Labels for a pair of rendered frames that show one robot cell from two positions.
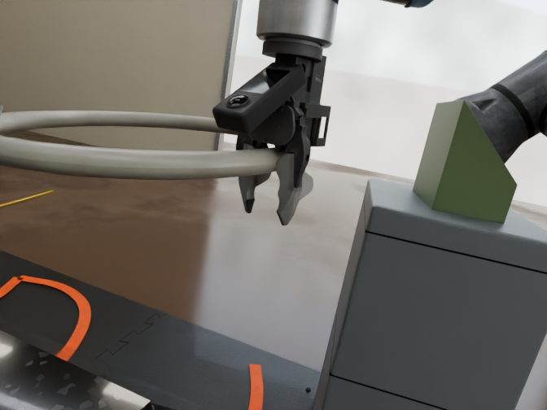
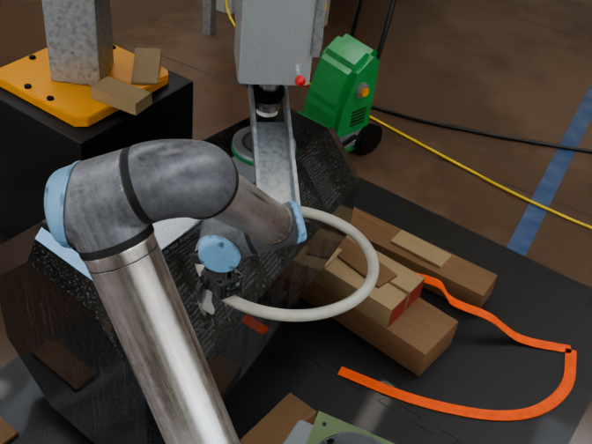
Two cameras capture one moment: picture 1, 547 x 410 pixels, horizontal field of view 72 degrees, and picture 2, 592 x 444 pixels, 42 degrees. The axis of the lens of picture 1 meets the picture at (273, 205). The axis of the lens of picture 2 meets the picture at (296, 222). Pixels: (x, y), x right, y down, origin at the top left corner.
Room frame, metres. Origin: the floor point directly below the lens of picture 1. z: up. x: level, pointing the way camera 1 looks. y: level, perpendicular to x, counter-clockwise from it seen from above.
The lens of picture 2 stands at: (0.96, -1.29, 2.34)
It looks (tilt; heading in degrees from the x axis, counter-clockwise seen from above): 40 degrees down; 103
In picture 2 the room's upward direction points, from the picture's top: 7 degrees clockwise
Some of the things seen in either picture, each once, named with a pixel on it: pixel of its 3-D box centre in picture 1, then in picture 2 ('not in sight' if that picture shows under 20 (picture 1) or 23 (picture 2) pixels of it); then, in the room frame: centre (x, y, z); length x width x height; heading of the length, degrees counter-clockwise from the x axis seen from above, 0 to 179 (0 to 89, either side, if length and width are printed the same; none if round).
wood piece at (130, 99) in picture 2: not in sight; (121, 95); (-0.28, 0.92, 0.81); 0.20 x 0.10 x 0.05; 171
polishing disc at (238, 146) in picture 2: not in sight; (263, 144); (0.32, 0.79, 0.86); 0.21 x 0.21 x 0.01
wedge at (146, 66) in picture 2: not in sight; (146, 65); (-0.30, 1.16, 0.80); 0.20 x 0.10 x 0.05; 112
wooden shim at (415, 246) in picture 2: not in sight; (420, 248); (0.89, 1.35, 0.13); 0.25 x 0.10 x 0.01; 162
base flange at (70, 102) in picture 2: not in sight; (83, 76); (-0.51, 1.04, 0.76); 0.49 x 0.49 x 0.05; 73
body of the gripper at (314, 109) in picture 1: (290, 99); (221, 270); (0.48, 0.00, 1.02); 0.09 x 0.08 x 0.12; 146
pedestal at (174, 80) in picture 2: not in sight; (91, 159); (-0.51, 1.04, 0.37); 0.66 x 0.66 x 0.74; 73
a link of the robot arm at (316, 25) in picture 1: (293, 26); not in sight; (0.48, 0.01, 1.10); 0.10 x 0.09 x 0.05; 55
